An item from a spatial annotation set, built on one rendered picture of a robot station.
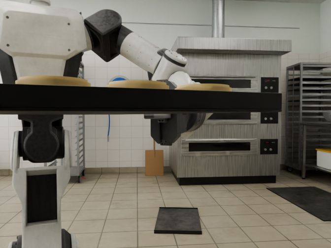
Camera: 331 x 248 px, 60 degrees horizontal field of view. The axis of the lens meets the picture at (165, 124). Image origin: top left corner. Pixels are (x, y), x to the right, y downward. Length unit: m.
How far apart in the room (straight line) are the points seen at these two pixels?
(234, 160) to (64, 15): 3.55
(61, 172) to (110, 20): 0.52
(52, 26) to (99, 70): 4.10
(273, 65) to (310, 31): 1.74
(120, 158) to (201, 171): 1.56
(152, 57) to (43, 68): 0.33
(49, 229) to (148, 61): 0.59
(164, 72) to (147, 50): 0.11
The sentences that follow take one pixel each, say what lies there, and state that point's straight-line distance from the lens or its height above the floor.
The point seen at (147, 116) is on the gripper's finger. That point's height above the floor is 1.00.
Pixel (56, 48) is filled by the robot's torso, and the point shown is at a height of 1.20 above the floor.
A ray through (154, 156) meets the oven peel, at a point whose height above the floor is 0.31.
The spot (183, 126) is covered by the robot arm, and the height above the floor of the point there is 0.97.
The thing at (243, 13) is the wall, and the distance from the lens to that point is 5.57.
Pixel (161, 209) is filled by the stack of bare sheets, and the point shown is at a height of 0.02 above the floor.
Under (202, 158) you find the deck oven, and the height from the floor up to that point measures 0.38.
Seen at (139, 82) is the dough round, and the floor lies 1.02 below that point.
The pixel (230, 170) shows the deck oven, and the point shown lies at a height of 0.20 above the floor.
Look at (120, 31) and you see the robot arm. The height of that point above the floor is 1.28.
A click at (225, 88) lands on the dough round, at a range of 0.24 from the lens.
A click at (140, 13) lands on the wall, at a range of 5.23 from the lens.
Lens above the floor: 1.00
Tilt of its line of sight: 2 degrees down
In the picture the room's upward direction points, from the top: straight up
